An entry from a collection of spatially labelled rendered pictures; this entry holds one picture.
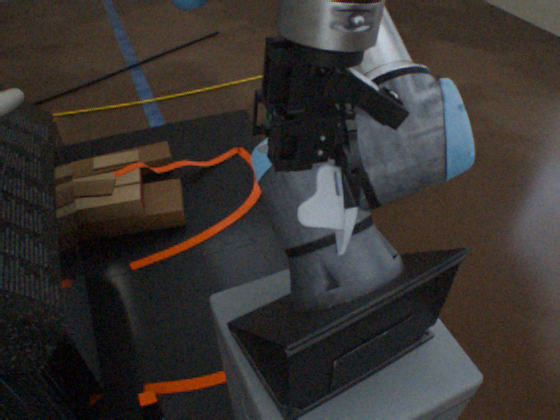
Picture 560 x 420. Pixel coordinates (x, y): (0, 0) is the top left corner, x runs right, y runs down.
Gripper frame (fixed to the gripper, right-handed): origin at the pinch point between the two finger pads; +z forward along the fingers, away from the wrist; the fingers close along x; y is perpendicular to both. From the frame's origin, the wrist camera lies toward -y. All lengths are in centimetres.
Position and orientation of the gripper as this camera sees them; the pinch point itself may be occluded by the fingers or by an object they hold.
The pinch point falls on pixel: (317, 209)
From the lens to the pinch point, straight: 54.4
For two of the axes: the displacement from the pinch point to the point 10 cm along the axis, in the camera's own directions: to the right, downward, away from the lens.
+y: -9.3, 1.5, -3.4
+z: -1.0, 7.7, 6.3
